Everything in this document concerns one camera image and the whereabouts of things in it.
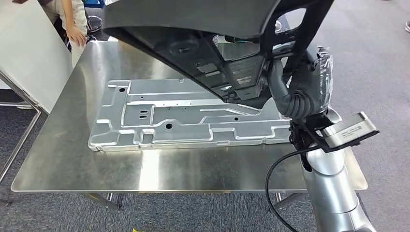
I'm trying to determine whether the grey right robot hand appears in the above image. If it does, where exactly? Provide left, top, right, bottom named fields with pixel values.
left=267, top=43, right=334, bottom=112

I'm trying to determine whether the person's hand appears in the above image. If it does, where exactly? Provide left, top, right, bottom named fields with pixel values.
left=65, top=25, right=88, bottom=48

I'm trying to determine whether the black plastic frame panel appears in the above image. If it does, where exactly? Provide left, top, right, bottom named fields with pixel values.
left=102, top=0, right=336, bottom=112

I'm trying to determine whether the stainless steel workbench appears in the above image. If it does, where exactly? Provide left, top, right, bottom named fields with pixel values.
left=10, top=40, right=369, bottom=212

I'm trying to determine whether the black round stool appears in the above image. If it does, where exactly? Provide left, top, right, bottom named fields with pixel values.
left=84, top=14, right=105, bottom=42

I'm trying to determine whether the white board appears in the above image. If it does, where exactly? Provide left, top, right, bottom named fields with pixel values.
left=0, top=0, right=73, bottom=115

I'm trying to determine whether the black bag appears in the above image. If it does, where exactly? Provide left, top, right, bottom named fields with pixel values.
left=223, top=34, right=261, bottom=45

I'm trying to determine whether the stamped grey metal plate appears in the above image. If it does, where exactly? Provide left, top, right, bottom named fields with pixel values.
left=88, top=78, right=293, bottom=153

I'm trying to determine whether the blue metal frame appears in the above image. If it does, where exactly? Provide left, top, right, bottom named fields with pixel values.
left=81, top=0, right=106, bottom=9

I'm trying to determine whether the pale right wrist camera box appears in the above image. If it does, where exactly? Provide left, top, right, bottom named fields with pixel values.
left=322, top=111, right=380, bottom=153

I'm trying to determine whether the steel frame table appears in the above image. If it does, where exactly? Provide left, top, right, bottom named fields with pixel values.
left=0, top=70, right=49, bottom=185

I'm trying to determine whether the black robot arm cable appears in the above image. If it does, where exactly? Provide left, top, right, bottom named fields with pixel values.
left=265, top=145, right=318, bottom=232

